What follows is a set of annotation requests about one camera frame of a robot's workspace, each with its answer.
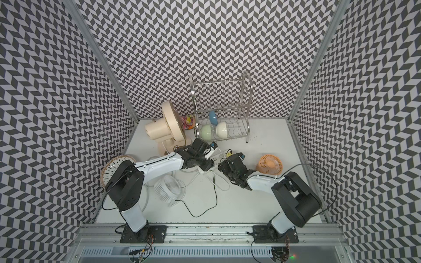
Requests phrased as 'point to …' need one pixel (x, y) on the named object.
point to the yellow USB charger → (229, 154)
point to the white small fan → (170, 190)
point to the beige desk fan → (168, 131)
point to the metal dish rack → (222, 108)
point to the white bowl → (221, 129)
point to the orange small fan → (269, 164)
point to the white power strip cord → (204, 173)
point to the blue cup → (212, 119)
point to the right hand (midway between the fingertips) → (220, 169)
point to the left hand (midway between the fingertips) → (209, 162)
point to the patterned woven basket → (111, 166)
